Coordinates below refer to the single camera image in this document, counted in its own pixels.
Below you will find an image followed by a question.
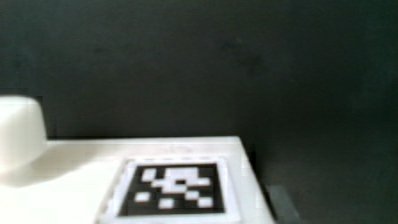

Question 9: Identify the white front drawer box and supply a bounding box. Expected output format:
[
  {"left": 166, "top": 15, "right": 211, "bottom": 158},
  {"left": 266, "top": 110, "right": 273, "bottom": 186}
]
[{"left": 0, "top": 96, "right": 275, "bottom": 224}]

